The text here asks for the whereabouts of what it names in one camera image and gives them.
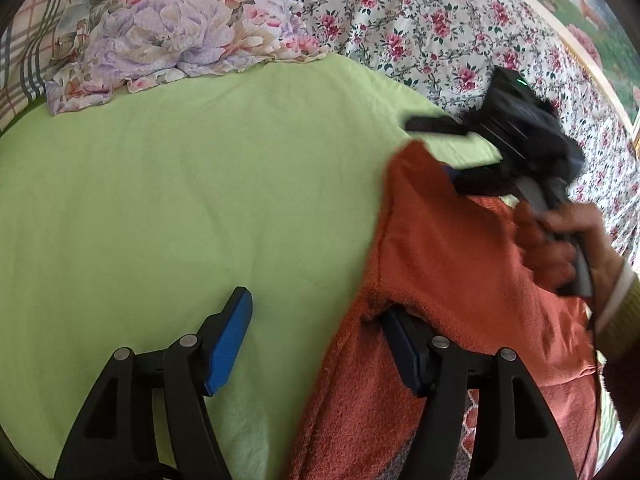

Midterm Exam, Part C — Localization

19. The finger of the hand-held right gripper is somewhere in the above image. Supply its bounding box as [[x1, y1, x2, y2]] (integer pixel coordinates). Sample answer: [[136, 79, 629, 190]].
[[404, 115, 482, 139], [442, 161, 517, 197]]

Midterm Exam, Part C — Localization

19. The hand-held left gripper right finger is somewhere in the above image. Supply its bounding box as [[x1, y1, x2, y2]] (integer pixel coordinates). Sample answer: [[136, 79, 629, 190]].
[[381, 306, 581, 480]]

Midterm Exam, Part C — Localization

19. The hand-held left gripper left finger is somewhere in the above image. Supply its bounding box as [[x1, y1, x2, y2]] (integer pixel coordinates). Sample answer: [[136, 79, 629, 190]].
[[54, 286, 253, 480]]

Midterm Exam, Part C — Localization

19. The orange terry towel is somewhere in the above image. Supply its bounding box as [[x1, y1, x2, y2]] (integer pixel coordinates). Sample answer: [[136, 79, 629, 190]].
[[289, 140, 604, 480]]

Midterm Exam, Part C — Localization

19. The person's right forearm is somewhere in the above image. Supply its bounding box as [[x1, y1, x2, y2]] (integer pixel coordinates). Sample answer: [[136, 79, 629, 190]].
[[587, 258, 640, 363]]

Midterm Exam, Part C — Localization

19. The person's right hand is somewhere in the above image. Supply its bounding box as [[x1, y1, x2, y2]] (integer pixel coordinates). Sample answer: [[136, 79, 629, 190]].
[[512, 200, 627, 302]]

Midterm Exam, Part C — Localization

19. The orange white patterned cloth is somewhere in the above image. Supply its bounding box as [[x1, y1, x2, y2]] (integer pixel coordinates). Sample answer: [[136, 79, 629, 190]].
[[461, 389, 482, 467]]

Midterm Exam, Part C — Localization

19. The white red floral quilt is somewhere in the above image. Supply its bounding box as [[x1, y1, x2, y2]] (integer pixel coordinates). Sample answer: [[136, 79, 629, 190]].
[[279, 0, 640, 273]]

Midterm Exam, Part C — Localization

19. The light green blanket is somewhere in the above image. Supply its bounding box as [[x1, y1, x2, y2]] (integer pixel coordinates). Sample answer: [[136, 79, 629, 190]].
[[0, 52, 506, 480]]

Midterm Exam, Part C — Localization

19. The person's maroon garment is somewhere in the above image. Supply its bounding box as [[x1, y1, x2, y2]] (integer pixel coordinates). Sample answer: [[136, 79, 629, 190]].
[[601, 355, 640, 443]]

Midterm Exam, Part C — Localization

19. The purple floral pillow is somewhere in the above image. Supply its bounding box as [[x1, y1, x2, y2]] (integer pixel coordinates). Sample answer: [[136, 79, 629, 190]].
[[46, 0, 332, 117]]

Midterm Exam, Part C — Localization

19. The plaid blanket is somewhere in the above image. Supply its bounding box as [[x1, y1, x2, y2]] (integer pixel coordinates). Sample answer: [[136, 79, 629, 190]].
[[0, 0, 97, 133]]

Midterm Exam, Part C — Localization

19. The deer meadow wall poster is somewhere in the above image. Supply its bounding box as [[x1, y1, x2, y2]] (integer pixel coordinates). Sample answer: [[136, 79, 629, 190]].
[[470, 0, 640, 133]]

